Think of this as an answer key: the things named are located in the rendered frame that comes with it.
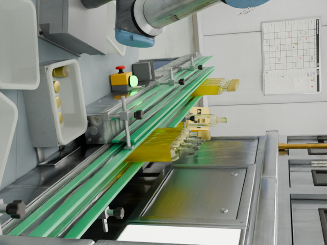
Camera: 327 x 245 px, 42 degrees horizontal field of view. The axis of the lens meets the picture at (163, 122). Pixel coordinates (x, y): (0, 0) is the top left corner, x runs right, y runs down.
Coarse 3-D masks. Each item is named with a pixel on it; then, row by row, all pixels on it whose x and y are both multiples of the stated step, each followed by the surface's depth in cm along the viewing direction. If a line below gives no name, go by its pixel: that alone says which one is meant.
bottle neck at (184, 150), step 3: (183, 147) 138; (186, 147) 138; (189, 147) 138; (192, 147) 137; (195, 147) 138; (180, 150) 138; (183, 150) 138; (186, 150) 137; (189, 150) 137; (192, 150) 137; (195, 150) 139; (180, 153) 138; (183, 153) 138; (186, 153) 137; (189, 153) 137; (192, 153) 137; (195, 153) 139
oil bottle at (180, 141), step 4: (144, 140) 146; (148, 140) 146; (152, 140) 145; (156, 140) 145; (160, 140) 144; (164, 140) 144; (168, 140) 143; (172, 140) 143; (176, 140) 143; (180, 140) 143; (180, 144) 142
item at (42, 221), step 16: (96, 160) 125; (112, 160) 123; (80, 176) 113; (96, 176) 111; (64, 192) 103; (80, 192) 102; (48, 208) 95; (64, 208) 94; (32, 224) 88; (48, 224) 87
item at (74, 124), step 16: (64, 64) 118; (48, 80) 111; (64, 80) 127; (80, 80) 127; (64, 96) 129; (80, 96) 128; (64, 112) 130; (80, 112) 129; (64, 128) 129; (80, 128) 129; (64, 144) 117
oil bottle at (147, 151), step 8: (144, 144) 141; (152, 144) 140; (160, 144) 139; (168, 144) 138; (176, 144) 138; (136, 152) 140; (144, 152) 140; (152, 152) 139; (160, 152) 138; (168, 152) 137; (176, 152) 137; (128, 160) 142; (136, 160) 141; (144, 160) 140; (152, 160) 140; (160, 160) 139; (168, 160) 138
